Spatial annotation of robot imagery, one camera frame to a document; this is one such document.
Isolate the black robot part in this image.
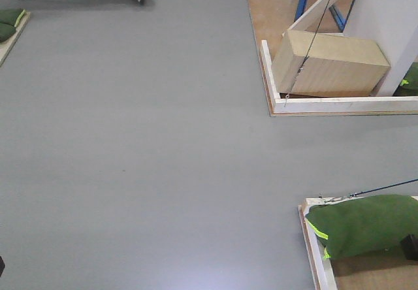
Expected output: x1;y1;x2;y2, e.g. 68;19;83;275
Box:
0;256;5;277
400;234;418;261

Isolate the white wooden base frame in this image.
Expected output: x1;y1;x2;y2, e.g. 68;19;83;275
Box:
259;40;417;116

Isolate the black robot part left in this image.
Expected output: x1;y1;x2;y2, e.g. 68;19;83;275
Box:
0;256;5;277

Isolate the left wooden platform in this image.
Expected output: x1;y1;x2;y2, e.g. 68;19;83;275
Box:
0;11;31;66

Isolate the green sandbag top left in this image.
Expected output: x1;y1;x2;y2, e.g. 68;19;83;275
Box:
0;8;26;28

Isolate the large green sandbag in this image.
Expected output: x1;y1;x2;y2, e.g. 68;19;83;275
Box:
306;195;417;259

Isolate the light wooden box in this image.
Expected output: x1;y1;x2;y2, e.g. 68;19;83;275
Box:
272;30;390;97

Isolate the white wall panel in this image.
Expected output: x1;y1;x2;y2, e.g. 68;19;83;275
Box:
287;0;418;97

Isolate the black robot part right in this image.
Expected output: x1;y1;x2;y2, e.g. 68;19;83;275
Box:
400;234;418;261

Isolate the plywood floor platform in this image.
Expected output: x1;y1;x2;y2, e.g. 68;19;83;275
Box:
242;0;418;118

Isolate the green sandbag behind panel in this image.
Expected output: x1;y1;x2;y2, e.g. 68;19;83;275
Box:
393;62;418;97

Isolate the dark tension cord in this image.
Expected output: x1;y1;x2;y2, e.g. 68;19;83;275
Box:
283;0;340;107

